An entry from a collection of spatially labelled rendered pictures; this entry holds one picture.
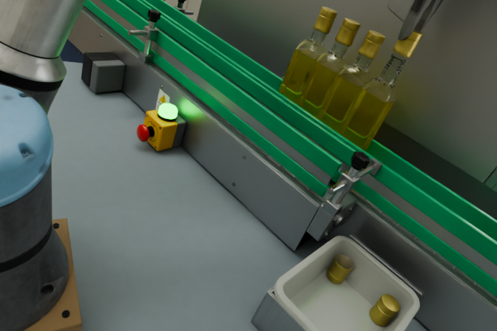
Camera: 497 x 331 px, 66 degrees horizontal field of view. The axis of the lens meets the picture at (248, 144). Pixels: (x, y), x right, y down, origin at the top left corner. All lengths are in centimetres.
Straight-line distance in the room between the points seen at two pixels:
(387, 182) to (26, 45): 61
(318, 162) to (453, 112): 31
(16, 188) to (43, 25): 18
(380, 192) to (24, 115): 61
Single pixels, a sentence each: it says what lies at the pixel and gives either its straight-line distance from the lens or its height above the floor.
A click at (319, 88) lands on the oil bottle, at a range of 81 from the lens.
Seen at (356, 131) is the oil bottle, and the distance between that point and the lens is 78.
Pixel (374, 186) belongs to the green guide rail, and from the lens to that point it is 78.
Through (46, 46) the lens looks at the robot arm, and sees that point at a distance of 49.
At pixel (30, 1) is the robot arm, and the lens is 47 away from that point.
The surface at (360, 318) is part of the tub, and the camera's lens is 74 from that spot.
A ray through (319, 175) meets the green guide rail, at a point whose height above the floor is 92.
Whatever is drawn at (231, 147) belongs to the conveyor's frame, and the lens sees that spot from 82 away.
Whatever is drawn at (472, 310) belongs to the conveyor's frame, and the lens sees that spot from 79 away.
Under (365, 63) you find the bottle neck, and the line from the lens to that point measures 78.
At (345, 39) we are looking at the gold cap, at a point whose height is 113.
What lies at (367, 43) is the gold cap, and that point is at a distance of 77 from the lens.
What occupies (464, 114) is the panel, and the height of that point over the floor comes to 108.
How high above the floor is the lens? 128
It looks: 30 degrees down
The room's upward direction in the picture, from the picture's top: 21 degrees clockwise
